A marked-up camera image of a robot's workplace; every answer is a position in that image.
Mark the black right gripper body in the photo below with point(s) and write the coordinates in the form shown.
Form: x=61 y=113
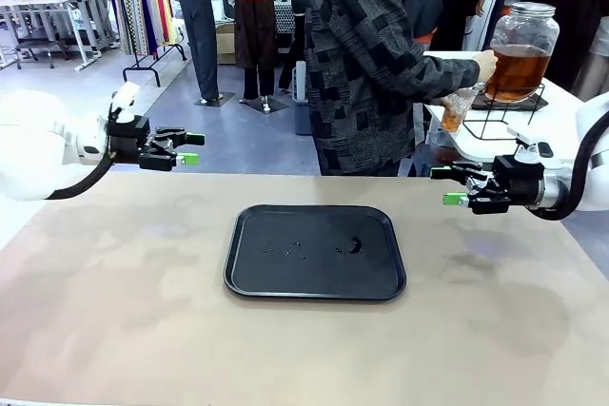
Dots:
x=518 y=182

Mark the glass tea dispenser jar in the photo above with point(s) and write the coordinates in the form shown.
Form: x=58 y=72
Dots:
x=521 y=59

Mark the white work table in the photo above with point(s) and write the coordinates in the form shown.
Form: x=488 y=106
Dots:
x=52 y=2

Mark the dark mat under dispenser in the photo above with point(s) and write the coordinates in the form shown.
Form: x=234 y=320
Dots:
x=514 y=104

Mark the black stool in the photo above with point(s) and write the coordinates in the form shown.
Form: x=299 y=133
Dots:
x=40 y=47

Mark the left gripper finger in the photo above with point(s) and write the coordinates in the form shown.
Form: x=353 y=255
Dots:
x=183 y=136
x=159 y=161

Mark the brown cardboard box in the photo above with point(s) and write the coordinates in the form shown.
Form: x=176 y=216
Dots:
x=226 y=42

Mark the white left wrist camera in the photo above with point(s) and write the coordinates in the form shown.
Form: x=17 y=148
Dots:
x=124 y=102

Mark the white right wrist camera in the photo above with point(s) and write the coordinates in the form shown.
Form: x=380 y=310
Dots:
x=530 y=147

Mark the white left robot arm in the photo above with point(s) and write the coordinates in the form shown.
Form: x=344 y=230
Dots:
x=38 y=154

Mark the white tower appliance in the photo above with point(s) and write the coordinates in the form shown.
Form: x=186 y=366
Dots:
x=301 y=83

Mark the person's right forearm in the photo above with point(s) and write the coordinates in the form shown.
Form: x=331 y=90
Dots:
x=442 y=75

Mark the person's right hand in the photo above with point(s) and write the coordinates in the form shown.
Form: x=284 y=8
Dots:
x=486 y=67

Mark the black white patterned fabric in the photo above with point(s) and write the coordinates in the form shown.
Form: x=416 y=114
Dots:
x=284 y=11

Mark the clothes rack with fabrics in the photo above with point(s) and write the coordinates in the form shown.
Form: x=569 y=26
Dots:
x=138 y=2

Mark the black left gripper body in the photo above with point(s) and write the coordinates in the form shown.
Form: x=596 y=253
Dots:
x=126 y=140

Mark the person in patchwork jacket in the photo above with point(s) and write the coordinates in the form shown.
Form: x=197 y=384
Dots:
x=361 y=68

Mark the mannequin with plaid shirt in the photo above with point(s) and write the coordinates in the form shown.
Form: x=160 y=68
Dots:
x=254 y=21

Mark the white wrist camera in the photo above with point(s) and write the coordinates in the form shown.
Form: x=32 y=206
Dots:
x=124 y=102
x=530 y=147

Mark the tall clear iced cup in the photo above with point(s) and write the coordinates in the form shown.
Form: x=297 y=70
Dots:
x=452 y=121

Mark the black plastic serving tray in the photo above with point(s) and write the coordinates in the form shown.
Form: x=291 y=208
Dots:
x=314 y=277

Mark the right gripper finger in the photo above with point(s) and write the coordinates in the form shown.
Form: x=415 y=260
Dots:
x=459 y=172
x=468 y=199

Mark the person's left hand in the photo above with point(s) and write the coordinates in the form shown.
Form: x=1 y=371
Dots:
x=448 y=104

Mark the mannequin with dark trousers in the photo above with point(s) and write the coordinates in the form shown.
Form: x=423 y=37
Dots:
x=197 y=21

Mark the white side table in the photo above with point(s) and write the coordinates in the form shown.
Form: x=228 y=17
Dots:
x=476 y=149

